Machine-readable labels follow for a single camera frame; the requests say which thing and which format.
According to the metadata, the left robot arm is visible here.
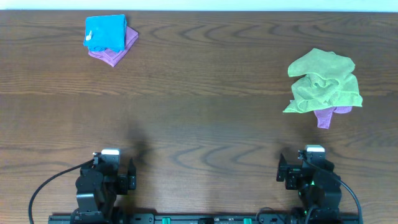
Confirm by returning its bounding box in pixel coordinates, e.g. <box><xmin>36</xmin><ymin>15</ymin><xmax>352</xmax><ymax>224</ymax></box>
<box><xmin>69</xmin><ymin>153</ymin><xmax>136</xmax><ymax>224</ymax></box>

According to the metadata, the folded purple cloth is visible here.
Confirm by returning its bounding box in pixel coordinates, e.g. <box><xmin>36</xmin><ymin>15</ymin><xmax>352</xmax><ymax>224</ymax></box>
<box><xmin>88</xmin><ymin>27</ymin><xmax>139</xmax><ymax>67</ymax></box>

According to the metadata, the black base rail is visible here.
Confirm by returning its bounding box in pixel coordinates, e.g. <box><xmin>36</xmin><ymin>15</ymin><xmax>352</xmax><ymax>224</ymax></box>
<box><xmin>48</xmin><ymin>213</ymin><xmax>359</xmax><ymax>224</ymax></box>

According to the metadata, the folded blue cloth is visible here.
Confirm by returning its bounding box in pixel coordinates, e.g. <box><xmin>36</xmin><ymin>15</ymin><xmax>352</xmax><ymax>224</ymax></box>
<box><xmin>83</xmin><ymin>14</ymin><xmax>127</xmax><ymax>52</ymax></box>

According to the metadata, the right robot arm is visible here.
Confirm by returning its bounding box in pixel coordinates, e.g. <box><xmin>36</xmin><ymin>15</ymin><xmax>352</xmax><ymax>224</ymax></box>
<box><xmin>276</xmin><ymin>150</ymin><xmax>342</xmax><ymax>223</ymax></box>

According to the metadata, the crumpled purple cloth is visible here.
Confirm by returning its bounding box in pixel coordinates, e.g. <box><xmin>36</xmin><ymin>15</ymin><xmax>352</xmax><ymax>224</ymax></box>
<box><xmin>314</xmin><ymin>106</ymin><xmax>353</xmax><ymax>129</ymax></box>

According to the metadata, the crumpled green cloth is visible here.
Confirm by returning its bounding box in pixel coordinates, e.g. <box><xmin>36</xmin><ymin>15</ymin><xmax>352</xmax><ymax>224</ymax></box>
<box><xmin>284</xmin><ymin>49</ymin><xmax>363</xmax><ymax>113</ymax></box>

